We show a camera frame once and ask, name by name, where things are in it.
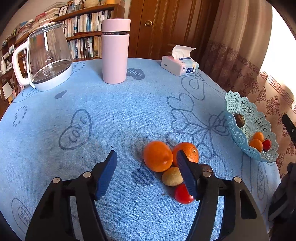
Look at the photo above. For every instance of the large dark passion fruit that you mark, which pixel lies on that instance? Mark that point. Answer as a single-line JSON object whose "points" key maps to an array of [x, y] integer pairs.
{"points": [[206, 167]]}

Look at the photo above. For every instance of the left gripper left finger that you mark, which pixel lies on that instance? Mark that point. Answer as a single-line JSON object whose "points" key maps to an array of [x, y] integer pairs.
{"points": [[67, 204]]}

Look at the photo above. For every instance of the smooth orange fruit back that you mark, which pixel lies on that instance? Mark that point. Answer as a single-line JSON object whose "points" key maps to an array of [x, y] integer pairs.
{"points": [[157, 156]]}

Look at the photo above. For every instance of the red tomato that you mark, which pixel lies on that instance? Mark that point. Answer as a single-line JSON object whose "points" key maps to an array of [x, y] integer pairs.
{"points": [[267, 145], [182, 195]]}

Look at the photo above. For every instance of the glass kettle white handle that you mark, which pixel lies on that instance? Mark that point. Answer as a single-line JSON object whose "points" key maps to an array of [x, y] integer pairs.
{"points": [[49, 63]]}

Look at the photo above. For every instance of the brown wooden door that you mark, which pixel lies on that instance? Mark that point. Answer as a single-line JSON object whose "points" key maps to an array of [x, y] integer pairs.
{"points": [[158, 26]]}

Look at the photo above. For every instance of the blue patterned tablecloth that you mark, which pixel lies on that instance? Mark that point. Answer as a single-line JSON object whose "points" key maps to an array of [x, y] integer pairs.
{"points": [[65, 131]]}

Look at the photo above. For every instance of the mint lattice fruit basket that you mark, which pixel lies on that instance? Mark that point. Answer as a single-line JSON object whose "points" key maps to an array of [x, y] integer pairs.
{"points": [[255, 121]]}

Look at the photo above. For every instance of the smooth orange fruit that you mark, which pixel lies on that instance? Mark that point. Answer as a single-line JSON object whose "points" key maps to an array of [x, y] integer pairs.
{"points": [[157, 156], [258, 136]]}

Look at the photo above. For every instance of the wooden bookshelf with books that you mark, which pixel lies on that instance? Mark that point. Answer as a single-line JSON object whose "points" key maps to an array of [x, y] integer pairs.
{"points": [[83, 29]]}

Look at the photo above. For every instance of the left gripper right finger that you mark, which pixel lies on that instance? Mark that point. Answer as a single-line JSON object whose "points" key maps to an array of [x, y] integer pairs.
{"points": [[227, 201]]}

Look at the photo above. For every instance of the pink thermos bottle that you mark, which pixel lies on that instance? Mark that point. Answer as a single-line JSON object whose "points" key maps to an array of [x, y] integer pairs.
{"points": [[115, 43]]}

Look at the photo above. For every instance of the mandarin orange with stem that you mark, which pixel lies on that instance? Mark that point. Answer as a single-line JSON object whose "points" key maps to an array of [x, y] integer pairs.
{"points": [[189, 149]]}

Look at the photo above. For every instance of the patterned beige curtain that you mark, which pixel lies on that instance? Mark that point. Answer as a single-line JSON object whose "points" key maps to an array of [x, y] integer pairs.
{"points": [[251, 51]]}

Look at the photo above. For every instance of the tissue pack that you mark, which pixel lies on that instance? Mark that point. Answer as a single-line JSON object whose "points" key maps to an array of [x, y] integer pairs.
{"points": [[180, 63]]}

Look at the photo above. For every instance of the large front orange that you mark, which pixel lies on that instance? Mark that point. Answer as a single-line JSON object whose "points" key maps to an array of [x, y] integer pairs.
{"points": [[257, 144]]}

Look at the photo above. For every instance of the small dark passion fruit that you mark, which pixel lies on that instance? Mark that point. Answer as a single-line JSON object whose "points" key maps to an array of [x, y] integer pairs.
{"points": [[240, 121]]}

